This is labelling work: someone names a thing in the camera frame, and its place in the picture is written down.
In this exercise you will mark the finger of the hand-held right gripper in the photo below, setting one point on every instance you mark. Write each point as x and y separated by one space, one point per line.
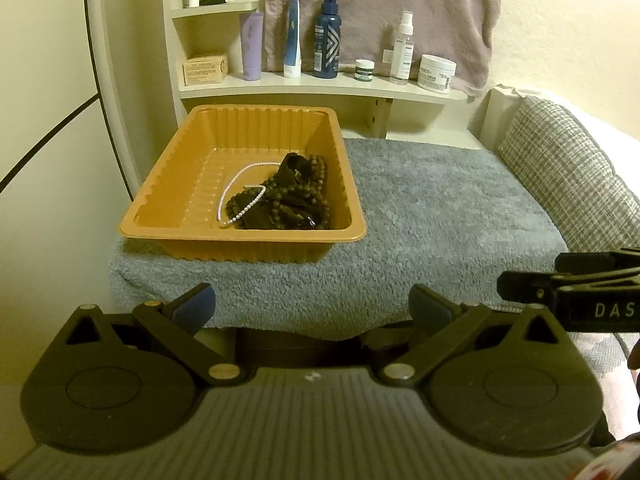
525 282
595 261

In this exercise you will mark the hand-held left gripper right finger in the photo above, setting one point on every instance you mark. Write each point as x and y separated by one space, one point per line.
427 306

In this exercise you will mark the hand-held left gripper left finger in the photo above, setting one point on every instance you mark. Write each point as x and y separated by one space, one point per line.
195 306

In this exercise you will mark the black fabric band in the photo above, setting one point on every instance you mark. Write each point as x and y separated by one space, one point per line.
260 220
292 167

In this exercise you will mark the orange plastic tray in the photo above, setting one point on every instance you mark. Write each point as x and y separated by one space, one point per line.
200 160

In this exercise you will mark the pink patterned blanket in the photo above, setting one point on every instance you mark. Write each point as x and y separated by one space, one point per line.
605 385

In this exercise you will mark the grey fluffy mat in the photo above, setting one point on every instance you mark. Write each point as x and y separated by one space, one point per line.
425 220

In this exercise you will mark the grey checked pillow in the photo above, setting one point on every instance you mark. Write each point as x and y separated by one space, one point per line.
565 170

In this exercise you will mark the white cream jar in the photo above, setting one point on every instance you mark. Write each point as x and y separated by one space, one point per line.
437 75

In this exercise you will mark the tan cardboard box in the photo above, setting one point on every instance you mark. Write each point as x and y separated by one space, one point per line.
205 69

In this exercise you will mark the cream corner shelf unit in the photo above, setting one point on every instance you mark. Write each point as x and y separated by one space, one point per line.
325 91

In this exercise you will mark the small green-label jar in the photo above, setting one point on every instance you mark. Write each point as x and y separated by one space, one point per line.
364 71

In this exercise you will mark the clear spray bottle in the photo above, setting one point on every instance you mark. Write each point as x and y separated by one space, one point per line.
402 55

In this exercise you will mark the purple tube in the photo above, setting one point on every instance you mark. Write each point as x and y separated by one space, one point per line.
251 45

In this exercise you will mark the dark blue spray bottle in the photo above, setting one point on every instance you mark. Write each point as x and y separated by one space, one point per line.
327 40

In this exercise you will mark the white and blue tube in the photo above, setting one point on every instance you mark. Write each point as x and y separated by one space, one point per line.
292 35

